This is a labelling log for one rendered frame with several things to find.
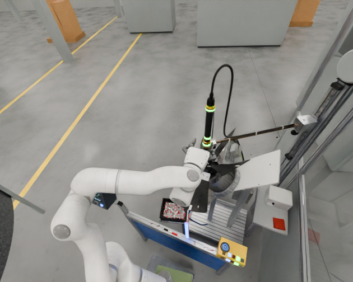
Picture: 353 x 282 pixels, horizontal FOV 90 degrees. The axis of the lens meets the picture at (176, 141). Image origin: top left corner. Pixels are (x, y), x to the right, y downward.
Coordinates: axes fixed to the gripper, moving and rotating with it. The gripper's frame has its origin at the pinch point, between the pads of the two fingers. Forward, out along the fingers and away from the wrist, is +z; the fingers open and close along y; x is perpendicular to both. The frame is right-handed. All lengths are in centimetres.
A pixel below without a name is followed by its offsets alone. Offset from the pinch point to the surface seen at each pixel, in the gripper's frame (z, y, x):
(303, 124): 40, 49, -9
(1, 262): -97, -142, -105
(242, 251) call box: -25, 35, -58
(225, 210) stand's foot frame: 36, 27, -158
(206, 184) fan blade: 3.2, 4.1, -46.9
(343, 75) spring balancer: 50, 55, 17
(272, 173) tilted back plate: 17, 41, -32
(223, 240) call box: -24, 23, -58
